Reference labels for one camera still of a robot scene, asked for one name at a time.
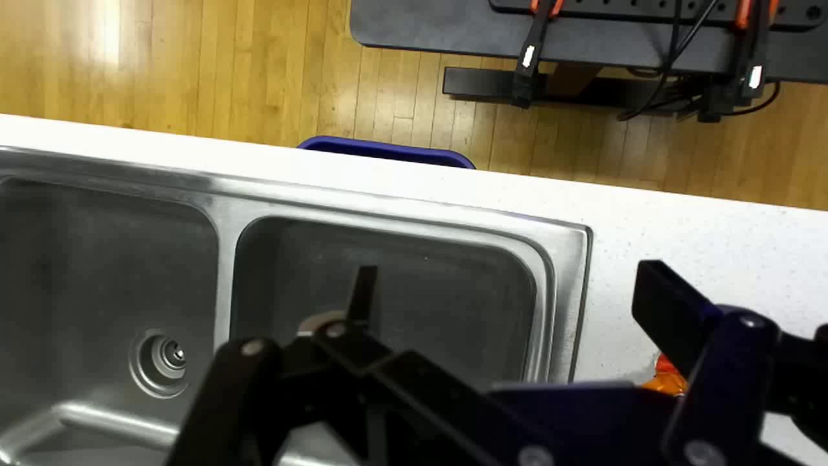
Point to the dark chair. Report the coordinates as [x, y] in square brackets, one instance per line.
[389, 151]

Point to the black equipment stand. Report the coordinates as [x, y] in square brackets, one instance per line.
[431, 28]

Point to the black power strip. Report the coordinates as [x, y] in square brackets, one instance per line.
[623, 6]

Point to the orange and black clamp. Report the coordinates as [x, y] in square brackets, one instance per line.
[525, 80]
[734, 93]

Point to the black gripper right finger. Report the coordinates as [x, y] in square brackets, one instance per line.
[734, 370]

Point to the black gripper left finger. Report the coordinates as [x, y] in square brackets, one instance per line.
[261, 389]

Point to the stainless steel double sink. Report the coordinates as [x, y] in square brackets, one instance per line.
[105, 260]

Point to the orange snack packet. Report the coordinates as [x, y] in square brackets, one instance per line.
[671, 379]

